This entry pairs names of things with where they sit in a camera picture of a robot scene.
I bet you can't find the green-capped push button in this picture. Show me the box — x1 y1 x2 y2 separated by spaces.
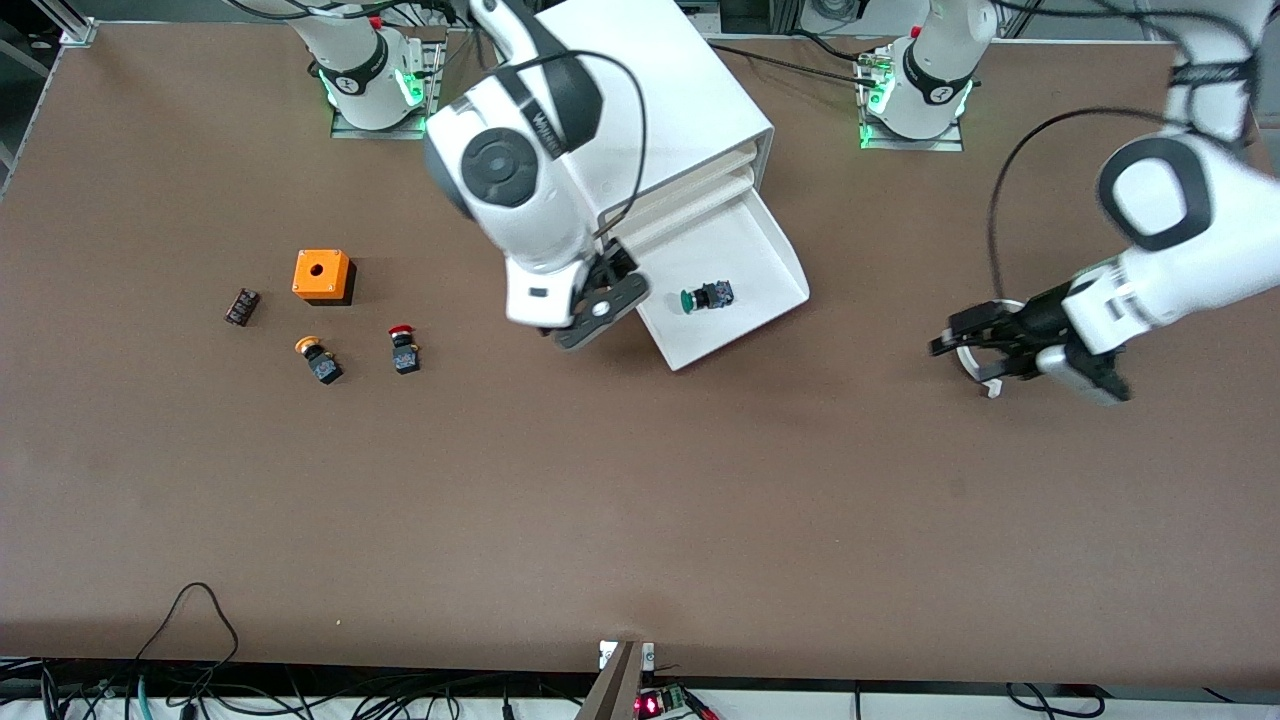
679 280 735 314

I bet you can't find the yellow-capped push button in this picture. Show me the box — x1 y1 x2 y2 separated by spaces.
294 336 344 386

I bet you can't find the white plastic arc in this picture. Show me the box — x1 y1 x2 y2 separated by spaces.
955 298 1031 399

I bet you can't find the brown wooden beam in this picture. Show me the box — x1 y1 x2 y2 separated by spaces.
575 642 643 720

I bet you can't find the green circuit board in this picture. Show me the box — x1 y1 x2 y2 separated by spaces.
633 683 693 719

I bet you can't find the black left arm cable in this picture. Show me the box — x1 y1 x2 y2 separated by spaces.
987 107 1173 301

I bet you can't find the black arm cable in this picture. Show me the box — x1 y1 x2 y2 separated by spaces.
987 107 1173 301
505 50 649 246

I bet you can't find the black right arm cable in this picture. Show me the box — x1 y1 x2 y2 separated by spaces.
505 50 649 246

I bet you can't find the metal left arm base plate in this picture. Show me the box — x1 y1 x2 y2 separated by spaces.
857 50 966 153

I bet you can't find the orange button enclosure box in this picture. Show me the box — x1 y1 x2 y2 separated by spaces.
292 249 357 307

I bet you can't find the black cable behind cabinet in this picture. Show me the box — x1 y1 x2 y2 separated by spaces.
705 42 886 91

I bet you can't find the black looped table cable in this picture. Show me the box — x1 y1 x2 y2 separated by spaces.
135 582 241 666

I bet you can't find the aluminium frame profile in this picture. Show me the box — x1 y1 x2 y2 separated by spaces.
30 0 98 48

